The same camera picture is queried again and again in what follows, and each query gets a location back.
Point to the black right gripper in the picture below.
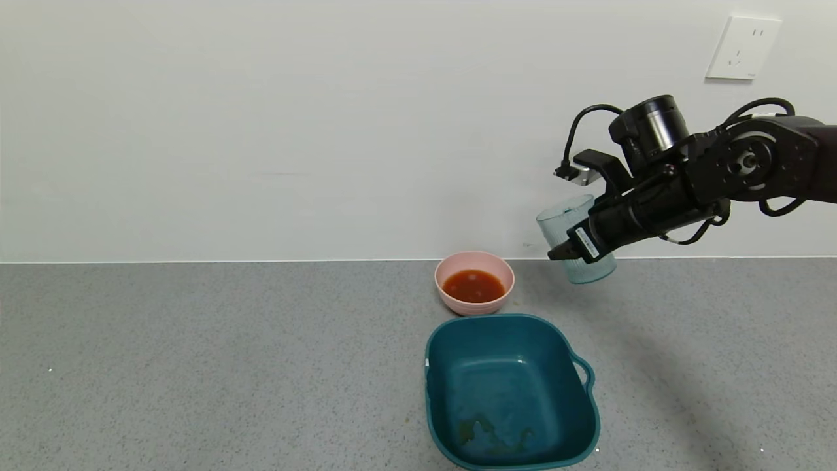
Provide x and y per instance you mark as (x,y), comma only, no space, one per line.
(586,243)

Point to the ribbed clear blue cup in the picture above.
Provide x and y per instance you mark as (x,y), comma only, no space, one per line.
(562,219)

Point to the orange red liquid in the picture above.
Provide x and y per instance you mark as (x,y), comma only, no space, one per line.
(474,286)

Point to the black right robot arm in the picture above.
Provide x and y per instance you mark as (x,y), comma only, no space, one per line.
(752,160)

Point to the pink ribbed bowl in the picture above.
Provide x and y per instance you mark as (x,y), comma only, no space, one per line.
(474,307)

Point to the teal square plastic basin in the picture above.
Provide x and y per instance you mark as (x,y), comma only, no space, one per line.
(507,392)

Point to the white wall socket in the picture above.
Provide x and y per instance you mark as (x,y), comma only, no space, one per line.
(742,49)

